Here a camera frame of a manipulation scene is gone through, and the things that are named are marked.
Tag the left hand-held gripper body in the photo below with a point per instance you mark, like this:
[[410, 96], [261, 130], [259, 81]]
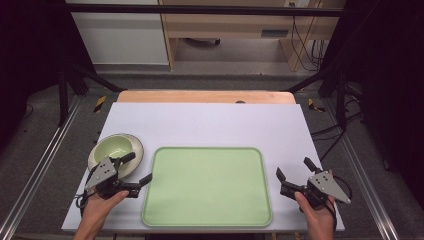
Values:
[[101, 172]]

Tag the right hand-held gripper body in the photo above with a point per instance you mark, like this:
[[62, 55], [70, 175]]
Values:
[[325, 186]]

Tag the green bowl with cream rim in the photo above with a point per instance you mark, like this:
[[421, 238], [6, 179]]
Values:
[[115, 148]]

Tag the light green tray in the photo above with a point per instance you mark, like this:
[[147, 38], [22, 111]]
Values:
[[206, 186]]

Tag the person's right hand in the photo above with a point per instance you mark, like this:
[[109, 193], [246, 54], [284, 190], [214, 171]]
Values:
[[316, 216]]

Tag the person's left hand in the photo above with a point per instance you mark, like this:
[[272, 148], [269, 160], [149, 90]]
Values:
[[100, 206]]

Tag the yellow black floor tape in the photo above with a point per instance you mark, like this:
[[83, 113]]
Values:
[[100, 103], [313, 105]]

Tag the white table board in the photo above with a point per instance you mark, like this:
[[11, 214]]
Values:
[[206, 123]]

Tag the wooden table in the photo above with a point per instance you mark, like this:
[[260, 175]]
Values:
[[186, 96]]

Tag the white cabinet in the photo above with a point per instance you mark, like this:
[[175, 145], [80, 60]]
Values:
[[120, 36]]

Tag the dark curtain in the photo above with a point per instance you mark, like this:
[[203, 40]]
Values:
[[390, 66], [26, 50]]

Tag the wooden desk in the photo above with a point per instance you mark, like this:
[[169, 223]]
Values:
[[226, 23]]

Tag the aluminium floor rail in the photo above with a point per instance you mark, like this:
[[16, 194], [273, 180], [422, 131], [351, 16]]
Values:
[[366, 186], [40, 163]]

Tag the black frame leg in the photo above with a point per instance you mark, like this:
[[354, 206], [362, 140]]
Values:
[[63, 96], [340, 96]]

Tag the black horizontal frame bar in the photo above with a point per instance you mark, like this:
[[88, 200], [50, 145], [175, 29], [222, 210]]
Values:
[[200, 10]]

